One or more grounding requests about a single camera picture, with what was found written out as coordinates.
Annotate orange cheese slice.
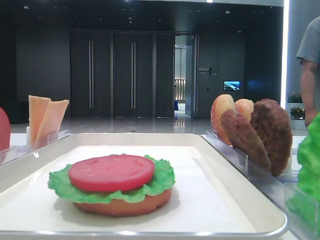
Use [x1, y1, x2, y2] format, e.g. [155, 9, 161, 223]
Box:
[28, 95, 51, 143]
[35, 100, 69, 141]

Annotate clear acrylic holder left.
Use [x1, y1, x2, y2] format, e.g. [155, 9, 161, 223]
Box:
[0, 127, 70, 165]

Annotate brown meat patty front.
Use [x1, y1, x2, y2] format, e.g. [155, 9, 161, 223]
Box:
[220, 108, 271, 172]

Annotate small wall screen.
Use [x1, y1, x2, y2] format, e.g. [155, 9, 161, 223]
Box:
[223, 81, 240, 92]

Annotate dark double door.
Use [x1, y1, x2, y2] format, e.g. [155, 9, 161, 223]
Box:
[70, 30, 175, 118]

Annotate bottom bun slice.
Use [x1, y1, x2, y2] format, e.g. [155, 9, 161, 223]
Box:
[74, 188, 172, 217]

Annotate brown meat patty back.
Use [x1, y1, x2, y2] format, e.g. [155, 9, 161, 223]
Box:
[250, 98, 293, 176]

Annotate bun slice behind patties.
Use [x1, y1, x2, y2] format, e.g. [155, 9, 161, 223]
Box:
[235, 98, 254, 121]

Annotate orange cheese slice back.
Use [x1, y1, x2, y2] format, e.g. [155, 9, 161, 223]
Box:
[28, 95, 51, 143]

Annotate red tomato slice standing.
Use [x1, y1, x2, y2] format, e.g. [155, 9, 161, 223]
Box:
[0, 108, 11, 151]

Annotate orange cheese slice front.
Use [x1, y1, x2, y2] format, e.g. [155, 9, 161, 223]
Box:
[35, 100, 69, 141]

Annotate potted flower plants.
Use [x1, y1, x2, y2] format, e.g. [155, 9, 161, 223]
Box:
[285, 92, 306, 130]

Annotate green lettuce leaf standing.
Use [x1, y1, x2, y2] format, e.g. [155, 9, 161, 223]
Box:
[287, 115, 320, 234]

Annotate top bun slice standing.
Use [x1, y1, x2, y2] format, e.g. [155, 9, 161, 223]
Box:
[210, 94, 236, 146]

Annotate red tomato slice on lettuce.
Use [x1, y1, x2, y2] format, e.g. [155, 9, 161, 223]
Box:
[68, 155, 155, 192]

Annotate person in grey shirt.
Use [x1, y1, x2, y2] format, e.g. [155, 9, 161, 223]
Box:
[296, 17, 320, 127]

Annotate brown meat patty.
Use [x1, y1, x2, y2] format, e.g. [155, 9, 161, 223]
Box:
[220, 108, 271, 172]
[250, 98, 293, 176]

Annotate clear acrylic holder right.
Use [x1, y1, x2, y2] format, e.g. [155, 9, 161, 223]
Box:
[205, 131, 320, 240]

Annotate clear acrylic holder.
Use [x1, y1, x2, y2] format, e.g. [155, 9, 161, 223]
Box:
[0, 127, 70, 165]
[205, 131, 320, 240]

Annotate green lettuce leaf on bun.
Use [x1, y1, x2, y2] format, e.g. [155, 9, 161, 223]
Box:
[47, 155, 176, 204]

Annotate white rectangular tray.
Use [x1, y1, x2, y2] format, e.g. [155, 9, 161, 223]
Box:
[0, 133, 288, 240]

